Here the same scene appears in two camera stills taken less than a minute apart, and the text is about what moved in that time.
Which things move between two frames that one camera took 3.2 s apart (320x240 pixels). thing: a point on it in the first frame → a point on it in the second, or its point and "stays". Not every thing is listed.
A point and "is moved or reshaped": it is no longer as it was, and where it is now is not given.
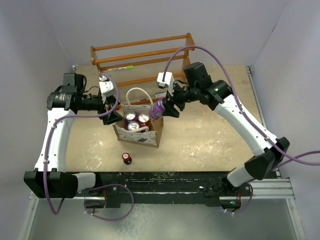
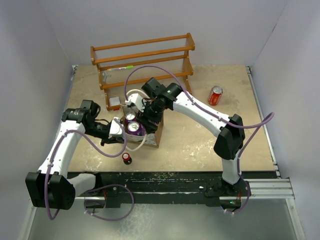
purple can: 157,110 is moved or reshaped
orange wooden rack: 143,62 stays
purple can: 129,116 stays
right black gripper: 170,109 → 150,127
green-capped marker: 120,68 stays
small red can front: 127,159 stays
